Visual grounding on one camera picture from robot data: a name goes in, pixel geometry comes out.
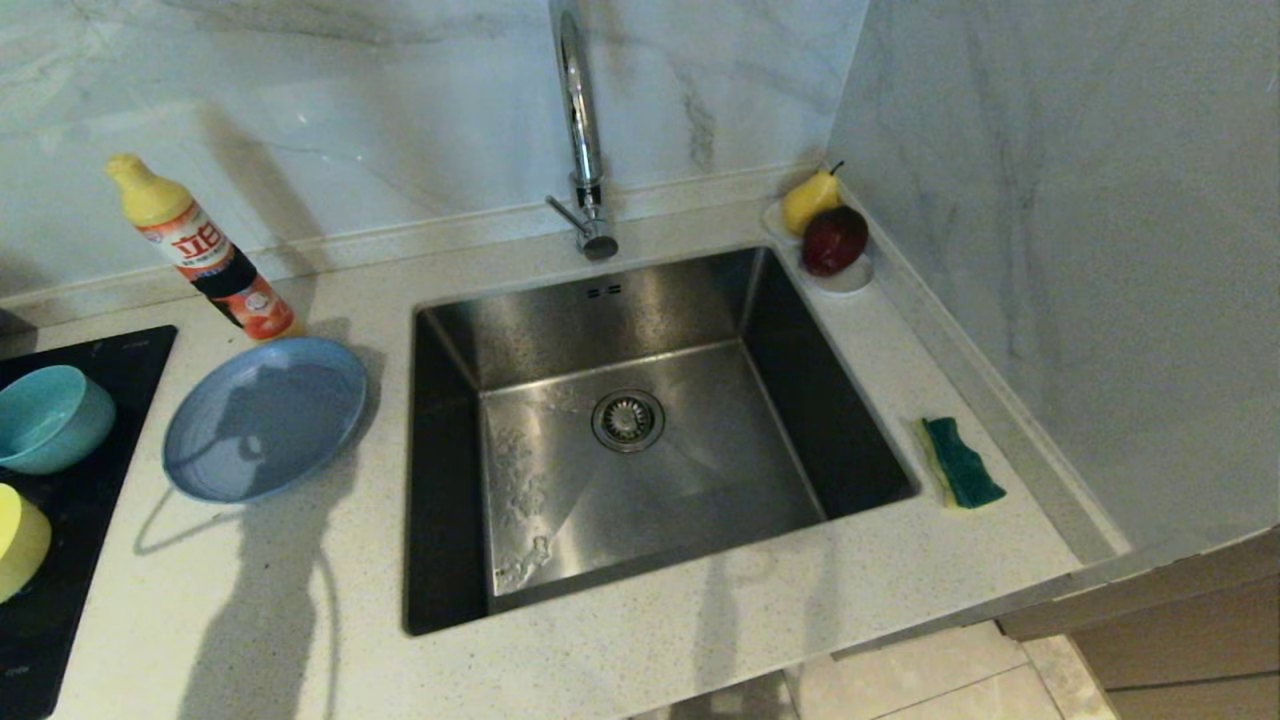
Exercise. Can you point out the green and yellow sponge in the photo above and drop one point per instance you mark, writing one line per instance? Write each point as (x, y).
(965, 465)

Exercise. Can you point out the grey-blue plate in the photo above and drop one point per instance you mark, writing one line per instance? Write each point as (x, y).
(265, 420)

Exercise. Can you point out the orange dish soap bottle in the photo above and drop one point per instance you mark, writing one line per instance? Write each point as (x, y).
(212, 260)

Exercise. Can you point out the teal bowl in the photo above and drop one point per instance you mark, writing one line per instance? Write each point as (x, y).
(50, 420)

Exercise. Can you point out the yellow bowl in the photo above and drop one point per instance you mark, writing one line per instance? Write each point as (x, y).
(18, 540)

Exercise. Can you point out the metal sink drain strainer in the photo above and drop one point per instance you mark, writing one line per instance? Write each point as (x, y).
(628, 420)

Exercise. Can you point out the stainless steel sink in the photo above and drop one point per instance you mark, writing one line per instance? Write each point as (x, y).
(650, 500)

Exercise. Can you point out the small white dish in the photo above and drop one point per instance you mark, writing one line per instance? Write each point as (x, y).
(850, 282)

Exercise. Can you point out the red apple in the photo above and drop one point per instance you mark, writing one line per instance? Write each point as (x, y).
(833, 242)

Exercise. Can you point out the yellow pear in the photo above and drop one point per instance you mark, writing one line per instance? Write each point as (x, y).
(805, 205)

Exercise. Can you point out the chrome kitchen faucet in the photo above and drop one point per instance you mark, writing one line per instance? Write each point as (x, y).
(583, 130)

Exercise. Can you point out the black induction cooktop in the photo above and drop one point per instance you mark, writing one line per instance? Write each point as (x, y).
(70, 560)

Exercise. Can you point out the wooden cabinet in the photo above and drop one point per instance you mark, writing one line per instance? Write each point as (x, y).
(1180, 640)

